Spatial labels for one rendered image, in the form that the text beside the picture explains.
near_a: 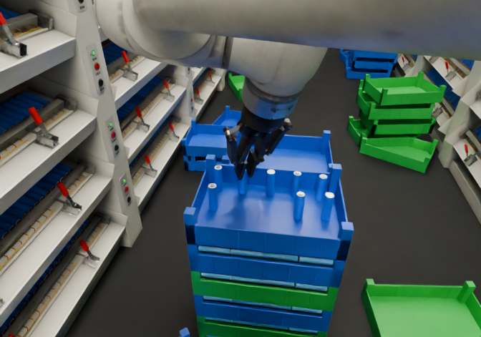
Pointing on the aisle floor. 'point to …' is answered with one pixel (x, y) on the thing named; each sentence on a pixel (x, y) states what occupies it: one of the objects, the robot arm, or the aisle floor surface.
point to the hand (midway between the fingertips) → (245, 164)
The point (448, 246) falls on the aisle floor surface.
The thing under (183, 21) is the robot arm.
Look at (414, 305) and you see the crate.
